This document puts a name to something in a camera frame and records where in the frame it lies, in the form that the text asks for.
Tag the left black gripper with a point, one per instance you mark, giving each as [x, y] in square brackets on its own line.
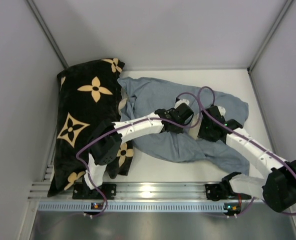
[186, 111]

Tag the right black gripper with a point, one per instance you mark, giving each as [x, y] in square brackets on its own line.
[210, 116]

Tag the white pillow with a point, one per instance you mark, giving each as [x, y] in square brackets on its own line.
[193, 132]

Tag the blue pillow cover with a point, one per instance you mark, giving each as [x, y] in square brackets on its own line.
[145, 95]

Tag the patchwork green beige pillowcase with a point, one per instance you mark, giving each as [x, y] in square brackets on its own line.
[124, 99]

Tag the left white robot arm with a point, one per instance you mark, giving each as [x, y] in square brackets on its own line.
[106, 140]

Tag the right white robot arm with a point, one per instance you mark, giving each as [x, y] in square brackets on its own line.
[277, 185]

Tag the black floral pillow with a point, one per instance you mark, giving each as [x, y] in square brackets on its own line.
[88, 94]

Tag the right corner aluminium profile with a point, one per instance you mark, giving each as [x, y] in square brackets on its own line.
[271, 32]

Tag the corner aluminium profile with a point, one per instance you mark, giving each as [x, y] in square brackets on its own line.
[47, 32]
[271, 32]

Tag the left corner aluminium profile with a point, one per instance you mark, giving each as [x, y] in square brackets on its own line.
[47, 32]

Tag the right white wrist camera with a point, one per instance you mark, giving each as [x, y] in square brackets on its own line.
[219, 111]

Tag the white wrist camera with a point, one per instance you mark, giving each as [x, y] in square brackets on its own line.
[219, 111]
[181, 101]

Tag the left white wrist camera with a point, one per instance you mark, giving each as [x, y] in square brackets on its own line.
[181, 101]

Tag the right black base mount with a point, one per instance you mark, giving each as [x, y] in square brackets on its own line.
[214, 191]

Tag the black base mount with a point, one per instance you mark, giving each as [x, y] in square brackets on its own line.
[214, 191]
[82, 192]

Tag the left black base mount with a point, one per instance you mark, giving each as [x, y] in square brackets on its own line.
[82, 192]

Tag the aluminium mounting rail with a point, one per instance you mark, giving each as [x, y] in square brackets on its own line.
[133, 191]

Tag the grey slotted cable duct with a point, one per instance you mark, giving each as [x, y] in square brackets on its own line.
[163, 207]

